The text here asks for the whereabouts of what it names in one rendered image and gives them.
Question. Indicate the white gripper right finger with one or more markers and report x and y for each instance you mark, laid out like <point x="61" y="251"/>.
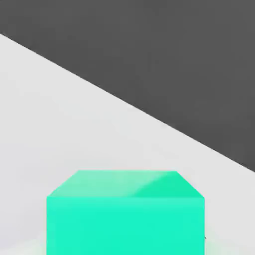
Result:
<point x="211" y="250"/>

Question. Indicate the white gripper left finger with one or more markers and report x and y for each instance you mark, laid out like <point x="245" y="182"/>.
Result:
<point x="39" y="250"/>

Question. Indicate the small green cube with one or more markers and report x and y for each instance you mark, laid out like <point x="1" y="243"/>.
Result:
<point x="125" y="223"/>

